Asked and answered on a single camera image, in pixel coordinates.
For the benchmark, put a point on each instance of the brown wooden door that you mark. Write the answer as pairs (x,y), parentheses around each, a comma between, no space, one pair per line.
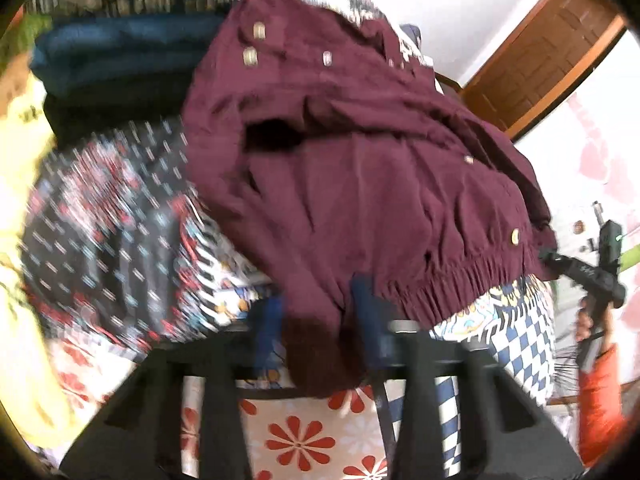
(554,48)

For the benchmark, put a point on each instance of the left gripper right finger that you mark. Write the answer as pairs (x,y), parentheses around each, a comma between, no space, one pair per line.
(462,415)

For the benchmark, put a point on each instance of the person's right hand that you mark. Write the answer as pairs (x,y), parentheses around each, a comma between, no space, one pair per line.
(584,325)

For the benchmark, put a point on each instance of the maroon button shirt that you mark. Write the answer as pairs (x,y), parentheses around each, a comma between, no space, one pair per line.
(323,152)

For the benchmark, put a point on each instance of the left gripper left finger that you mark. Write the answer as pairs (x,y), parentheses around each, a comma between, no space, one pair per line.
(177,415)

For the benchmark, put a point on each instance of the dark blue clothes pile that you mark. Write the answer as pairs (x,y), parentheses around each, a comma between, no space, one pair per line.
(100,73)

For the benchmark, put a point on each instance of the patchwork patterned bedspread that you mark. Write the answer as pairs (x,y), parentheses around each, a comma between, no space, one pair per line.
(118,254)

